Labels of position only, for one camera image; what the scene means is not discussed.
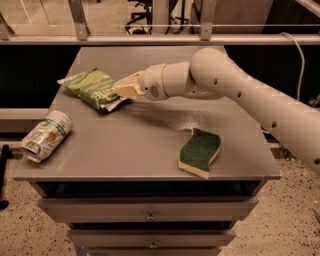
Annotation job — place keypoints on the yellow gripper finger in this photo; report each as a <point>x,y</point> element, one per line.
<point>132,78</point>
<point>130,90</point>

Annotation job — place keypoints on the drawer with knob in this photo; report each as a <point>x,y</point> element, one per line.
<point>151,238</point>
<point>98,210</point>

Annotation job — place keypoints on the upper drawer with knob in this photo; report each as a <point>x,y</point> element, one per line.
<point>98,210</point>

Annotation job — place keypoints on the green jalapeno chip bag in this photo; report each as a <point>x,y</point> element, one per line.
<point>95,88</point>

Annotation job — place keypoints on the grey drawer cabinet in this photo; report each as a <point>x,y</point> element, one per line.
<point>134,152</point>

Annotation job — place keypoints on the metal window railing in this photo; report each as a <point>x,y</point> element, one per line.
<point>203,22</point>

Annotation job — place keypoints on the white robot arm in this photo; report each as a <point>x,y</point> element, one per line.
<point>210,74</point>

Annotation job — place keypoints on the black stand on floor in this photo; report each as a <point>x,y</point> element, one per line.
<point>4,156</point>

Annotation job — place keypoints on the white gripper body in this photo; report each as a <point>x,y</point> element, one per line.
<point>150,82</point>

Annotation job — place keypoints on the green yellow sponge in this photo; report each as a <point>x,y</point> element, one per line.
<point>199,152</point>

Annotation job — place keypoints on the white green 7up can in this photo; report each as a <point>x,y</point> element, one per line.
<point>46,136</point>

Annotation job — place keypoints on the lower drawer with knob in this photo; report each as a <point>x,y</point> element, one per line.
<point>151,238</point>

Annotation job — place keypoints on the black office chair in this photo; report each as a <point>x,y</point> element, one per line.
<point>146,16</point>

